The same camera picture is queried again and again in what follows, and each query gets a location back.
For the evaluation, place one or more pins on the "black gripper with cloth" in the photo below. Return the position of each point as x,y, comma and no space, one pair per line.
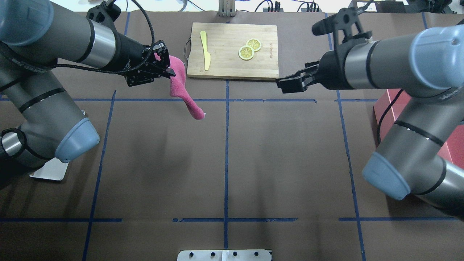
128,52

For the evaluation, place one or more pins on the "black gripper empty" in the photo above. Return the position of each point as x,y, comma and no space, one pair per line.
332,70

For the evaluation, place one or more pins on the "pink microfiber cloth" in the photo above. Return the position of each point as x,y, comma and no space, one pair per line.
178,88

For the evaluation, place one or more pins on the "grey robot arm with cloth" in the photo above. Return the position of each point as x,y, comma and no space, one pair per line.
38,36

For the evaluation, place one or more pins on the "yellow plastic knife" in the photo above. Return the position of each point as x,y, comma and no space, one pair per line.
207,55

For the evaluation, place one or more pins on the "lemon slice upper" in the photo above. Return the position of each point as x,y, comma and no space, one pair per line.
254,43

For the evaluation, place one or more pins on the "bamboo cutting board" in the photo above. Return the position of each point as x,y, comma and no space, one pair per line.
224,41

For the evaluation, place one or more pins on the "black power strip left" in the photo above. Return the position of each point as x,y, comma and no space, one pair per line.
273,6

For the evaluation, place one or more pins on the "pink plastic bin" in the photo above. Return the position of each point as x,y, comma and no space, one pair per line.
453,148

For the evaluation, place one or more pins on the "black box with label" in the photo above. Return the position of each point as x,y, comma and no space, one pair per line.
380,6

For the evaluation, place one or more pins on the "white rack tray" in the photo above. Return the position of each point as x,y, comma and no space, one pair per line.
53,170

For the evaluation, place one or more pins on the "black wrist camera cloth arm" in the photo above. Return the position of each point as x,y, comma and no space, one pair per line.
105,13

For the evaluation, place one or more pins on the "black wrist camera empty arm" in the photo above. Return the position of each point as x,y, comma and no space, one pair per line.
344,26

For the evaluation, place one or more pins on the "metal camera stand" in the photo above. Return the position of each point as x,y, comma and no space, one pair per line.
226,8

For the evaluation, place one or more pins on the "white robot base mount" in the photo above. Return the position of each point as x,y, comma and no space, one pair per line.
226,255

